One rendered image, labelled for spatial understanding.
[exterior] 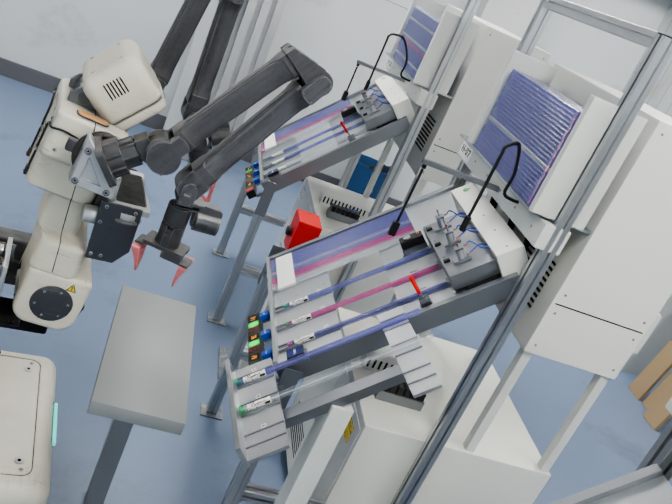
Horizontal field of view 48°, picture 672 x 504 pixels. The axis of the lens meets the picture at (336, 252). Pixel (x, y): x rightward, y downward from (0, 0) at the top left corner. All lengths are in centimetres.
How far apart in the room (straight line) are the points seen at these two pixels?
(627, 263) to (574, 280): 15
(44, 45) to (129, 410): 428
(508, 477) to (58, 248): 150
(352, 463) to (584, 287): 85
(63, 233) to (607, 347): 152
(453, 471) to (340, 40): 402
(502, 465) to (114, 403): 119
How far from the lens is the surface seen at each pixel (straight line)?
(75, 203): 195
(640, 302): 228
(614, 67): 653
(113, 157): 170
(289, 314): 232
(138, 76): 180
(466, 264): 210
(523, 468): 249
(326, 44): 583
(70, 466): 268
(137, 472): 272
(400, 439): 230
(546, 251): 203
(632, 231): 216
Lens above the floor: 180
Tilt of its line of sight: 21 degrees down
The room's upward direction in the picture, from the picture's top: 25 degrees clockwise
